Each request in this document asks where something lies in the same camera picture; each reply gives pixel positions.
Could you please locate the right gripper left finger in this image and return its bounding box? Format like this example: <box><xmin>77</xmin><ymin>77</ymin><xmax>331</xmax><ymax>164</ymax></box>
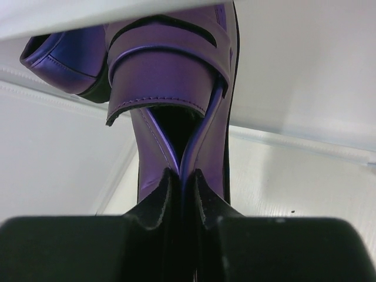
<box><xmin>1</xmin><ymin>169</ymin><xmax>178</xmax><ymax>281</ymax></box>

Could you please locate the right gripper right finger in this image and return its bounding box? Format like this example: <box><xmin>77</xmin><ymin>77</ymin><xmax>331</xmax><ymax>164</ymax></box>
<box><xmin>190</xmin><ymin>170</ymin><xmax>375</xmax><ymax>281</ymax></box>

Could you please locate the purple loafer shoe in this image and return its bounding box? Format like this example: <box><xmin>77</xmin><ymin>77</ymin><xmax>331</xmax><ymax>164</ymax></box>
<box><xmin>106</xmin><ymin>2</ymin><xmax>240</xmax><ymax>200</ymax></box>
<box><xmin>19</xmin><ymin>25</ymin><xmax>111</xmax><ymax>103</ymax></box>

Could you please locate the white plastic shoe cabinet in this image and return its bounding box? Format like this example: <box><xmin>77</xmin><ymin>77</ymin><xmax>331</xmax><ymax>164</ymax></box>
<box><xmin>0</xmin><ymin>0</ymin><xmax>376</xmax><ymax>218</ymax></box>

